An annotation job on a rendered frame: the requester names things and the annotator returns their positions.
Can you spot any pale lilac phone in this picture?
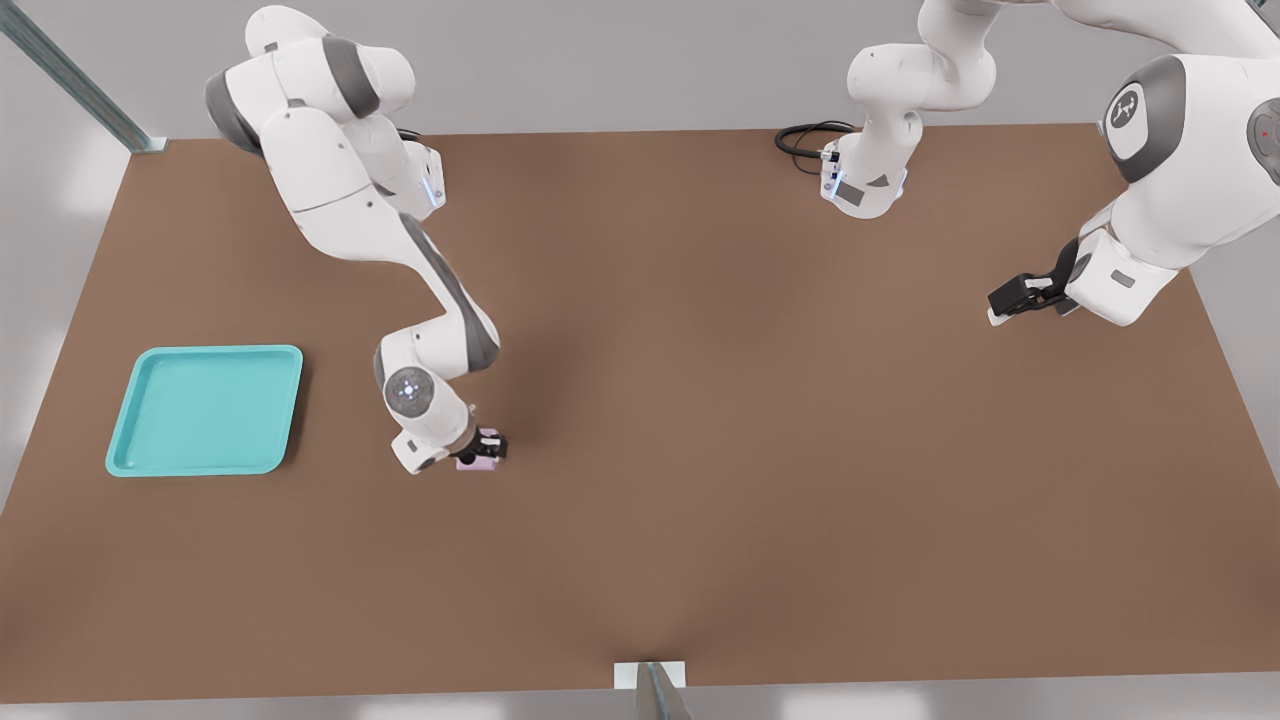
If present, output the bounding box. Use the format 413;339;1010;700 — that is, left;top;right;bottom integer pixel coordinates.
456;428;500;472

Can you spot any pale blue-green tray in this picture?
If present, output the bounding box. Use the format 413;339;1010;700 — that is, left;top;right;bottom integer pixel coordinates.
105;345;304;478

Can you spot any black cable loop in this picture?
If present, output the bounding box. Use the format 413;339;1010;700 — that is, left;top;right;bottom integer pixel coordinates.
775;121;859;177

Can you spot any silver frame post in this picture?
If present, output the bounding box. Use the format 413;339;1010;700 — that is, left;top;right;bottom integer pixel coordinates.
0;0;168;155
613;660;693;720

